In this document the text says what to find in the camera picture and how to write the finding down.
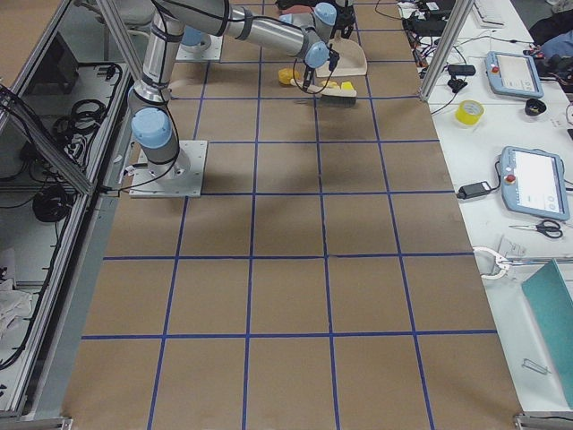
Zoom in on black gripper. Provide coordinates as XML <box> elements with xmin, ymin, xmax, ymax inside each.
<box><xmin>335</xmin><ymin>13</ymin><xmax>355</xmax><ymax>39</ymax></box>
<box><xmin>303</xmin><ymin>47</ymin><xmax>339</xmax><ymax>90</ymax></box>

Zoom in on yellow potato-like bread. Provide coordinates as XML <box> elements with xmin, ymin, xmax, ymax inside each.
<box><xmin>278</xmin><ymin>68</ymin><xmax>300</xmax><ymax>86</ymax></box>

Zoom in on beige hand brush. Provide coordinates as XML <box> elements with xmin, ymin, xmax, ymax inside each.
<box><xmin>291</xmin><ymin>80</ymin><xmax>357</xmax><ymax>108</ymax></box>

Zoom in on beige plastic dustpan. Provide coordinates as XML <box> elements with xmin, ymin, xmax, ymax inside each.
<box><xmin>329</xmin><ymin>35</ymin><xmax>367</xmax><ymax>77</ymax></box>

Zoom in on twisted croissant bread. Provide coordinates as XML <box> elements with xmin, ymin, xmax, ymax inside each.
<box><xmin>321</xmin><ymin>81</ymin><xmax>340</xmax><ymax>89</ymax></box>

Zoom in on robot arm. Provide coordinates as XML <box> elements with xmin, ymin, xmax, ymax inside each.
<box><xmin>331</xmin><ymin>0</ymin><xmax>355</xmax><ymax>39</ymax></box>
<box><xmin>128</xmin><ymin>1</ymin><xmax>337</xmax><ymax>184</ymax></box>

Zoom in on pink bin with black bag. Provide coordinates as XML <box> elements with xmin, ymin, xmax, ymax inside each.
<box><xmin>275</xmin><ymin>0</ymin><xmax>338</xmax><ymax>14</ymax></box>

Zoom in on yellow tape roll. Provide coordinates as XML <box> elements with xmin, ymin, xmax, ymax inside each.
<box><xmin>455</xmin><ymin>99</ymin><xmax>484</xmax><ymax>126</ymax></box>

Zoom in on upper teach pendant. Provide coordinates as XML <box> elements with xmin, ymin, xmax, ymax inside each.
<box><xmin>484</xmin><ymin>51</ymin><xmax>544</xmax><ymax>99</ymax></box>

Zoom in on teach pendant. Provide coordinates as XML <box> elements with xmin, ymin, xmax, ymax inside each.
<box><xmin>484</xmin><ymin>51</ymin><xmax>544</xmax><ymax>99</ymax></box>
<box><xmin>499</xmin><ymin>146</ymin><xmax>570</xmax><ymax>221</ymax></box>

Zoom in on black power adapter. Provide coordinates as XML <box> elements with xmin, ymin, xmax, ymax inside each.
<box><xmin>456</xmin><ymin>181</ymin><xmax>492</xmax><ymax>200</ymax></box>

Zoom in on lower teach pendant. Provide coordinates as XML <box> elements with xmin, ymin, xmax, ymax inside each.
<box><xmin>499</xmin><ymin>146</ymin><xmax>570</xmax><ymax>221</ymax></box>

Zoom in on white clamp tool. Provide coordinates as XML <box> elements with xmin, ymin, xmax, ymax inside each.
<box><xmin>473</xmin><ymin>246</ymin><xmax>551</xmax><ymax>280</ymax></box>

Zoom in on black scissors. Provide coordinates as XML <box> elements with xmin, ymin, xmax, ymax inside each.
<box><xmin>510</xmin><ymin>219</ymin><xmax>563</xmax><ymax>239</ymax></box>

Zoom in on teal board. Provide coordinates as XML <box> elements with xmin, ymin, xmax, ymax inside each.
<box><xmin>522</xmin><ymin>260</ymin><xmax>572</xmax><ymax>406</ymax></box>

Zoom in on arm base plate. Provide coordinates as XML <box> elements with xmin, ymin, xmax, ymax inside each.
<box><xmin>176</xmin><ymin>29</ymin><xmax>223</xmax><ymax>63</ymax></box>
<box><xmin>128</xmin><ymin>140</ymin><xmax>208</xmax><ymax>198</ymax></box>

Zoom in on aluminium frame post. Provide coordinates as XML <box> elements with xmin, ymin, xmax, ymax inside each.
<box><xmin>419</xmin><ymin>0</ymin><xmax>475</xmax><ymax>102</ymax></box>

